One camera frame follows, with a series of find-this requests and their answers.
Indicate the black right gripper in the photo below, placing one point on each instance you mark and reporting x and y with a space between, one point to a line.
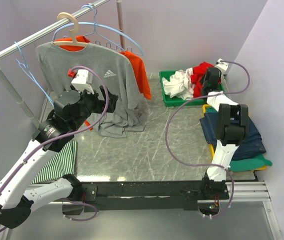
219 75

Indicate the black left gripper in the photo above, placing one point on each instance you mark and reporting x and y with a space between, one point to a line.
100 104

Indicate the red t shirt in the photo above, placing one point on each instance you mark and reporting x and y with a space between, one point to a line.
196 78

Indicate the white t shirt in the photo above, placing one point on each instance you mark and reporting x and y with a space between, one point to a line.
179 84

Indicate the light blue hanger of red shirt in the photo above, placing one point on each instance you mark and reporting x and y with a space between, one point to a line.
26 69

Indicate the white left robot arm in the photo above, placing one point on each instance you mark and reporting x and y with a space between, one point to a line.
71 110

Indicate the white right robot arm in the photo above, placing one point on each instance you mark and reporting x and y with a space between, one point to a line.
231 129

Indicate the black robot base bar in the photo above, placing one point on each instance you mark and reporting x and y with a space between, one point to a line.
149 195

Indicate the grey adidas t shirt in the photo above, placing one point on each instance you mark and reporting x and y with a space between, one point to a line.
54 65

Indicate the orange t shirt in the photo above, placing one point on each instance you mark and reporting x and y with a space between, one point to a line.
139 72

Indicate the wooden hanger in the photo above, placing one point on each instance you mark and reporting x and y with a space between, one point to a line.
72 32

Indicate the yellow plastic bin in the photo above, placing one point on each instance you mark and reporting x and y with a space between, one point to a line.
212 150

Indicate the green plastic bin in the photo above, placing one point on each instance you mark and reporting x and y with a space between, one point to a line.
169 102

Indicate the green white striped cloth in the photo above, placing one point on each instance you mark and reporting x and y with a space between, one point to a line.
62 164

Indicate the blue denim jeans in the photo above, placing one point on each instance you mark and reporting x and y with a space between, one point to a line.
248 149

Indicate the silver clothes rack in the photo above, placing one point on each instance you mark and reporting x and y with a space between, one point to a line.
61 20

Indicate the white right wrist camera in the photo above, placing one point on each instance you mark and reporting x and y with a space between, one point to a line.
222 66

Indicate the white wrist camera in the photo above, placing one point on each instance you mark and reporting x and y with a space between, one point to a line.
81 80
222 66

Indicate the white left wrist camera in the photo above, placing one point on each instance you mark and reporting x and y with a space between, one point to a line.
81 80

